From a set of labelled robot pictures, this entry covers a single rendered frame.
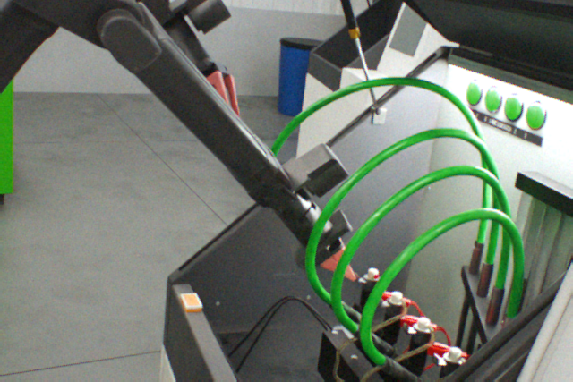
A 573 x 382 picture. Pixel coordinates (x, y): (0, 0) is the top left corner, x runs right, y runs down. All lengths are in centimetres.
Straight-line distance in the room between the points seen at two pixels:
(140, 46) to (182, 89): 11
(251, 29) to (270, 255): 668
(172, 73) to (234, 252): 67
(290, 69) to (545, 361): 648
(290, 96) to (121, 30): 659
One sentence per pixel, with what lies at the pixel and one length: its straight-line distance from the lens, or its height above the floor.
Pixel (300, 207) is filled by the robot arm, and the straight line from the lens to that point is 105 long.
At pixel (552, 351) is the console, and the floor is 120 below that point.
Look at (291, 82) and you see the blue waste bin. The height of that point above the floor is 36.
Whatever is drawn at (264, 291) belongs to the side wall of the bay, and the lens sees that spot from 146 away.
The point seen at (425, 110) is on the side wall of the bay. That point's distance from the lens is 147.
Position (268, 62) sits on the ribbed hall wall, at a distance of 818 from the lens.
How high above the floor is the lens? 158
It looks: 17 degrees down
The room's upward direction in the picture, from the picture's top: 7 degrees clockwise
